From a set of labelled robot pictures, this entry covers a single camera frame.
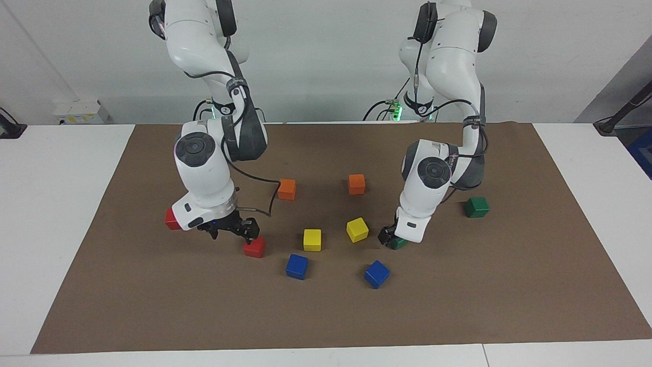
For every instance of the green wooden block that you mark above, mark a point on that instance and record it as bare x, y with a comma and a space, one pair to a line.
398, 244
477, 208

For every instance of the black clamp mount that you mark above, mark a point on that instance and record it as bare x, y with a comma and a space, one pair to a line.
10, 130

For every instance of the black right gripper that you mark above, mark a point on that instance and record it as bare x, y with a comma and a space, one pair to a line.
224, 223

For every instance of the orange wooden block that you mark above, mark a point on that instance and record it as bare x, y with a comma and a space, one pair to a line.
356, 184
288, 190

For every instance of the yellow wooden block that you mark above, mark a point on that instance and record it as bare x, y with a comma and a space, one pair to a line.
357, 230
312, 240

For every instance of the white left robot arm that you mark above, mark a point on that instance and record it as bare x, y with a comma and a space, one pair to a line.
428, 193

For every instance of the black stand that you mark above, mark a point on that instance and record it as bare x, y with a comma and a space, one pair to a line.
608, 125

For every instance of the white box with yellow labels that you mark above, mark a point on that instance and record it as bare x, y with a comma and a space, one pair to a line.
81, 112

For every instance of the brown paper mat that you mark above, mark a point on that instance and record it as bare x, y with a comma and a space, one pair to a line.
458, 306

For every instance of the blue wooden block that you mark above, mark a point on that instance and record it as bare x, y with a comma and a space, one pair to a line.
377, 274
297, 267

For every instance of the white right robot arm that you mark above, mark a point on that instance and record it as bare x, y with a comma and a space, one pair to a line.
204, 173

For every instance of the blue crate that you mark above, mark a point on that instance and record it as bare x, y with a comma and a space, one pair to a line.
643, 153

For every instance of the red wooden block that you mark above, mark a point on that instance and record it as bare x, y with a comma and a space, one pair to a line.
254, 250
172, 220

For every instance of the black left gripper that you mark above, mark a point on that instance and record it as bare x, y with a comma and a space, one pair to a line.
396, 228

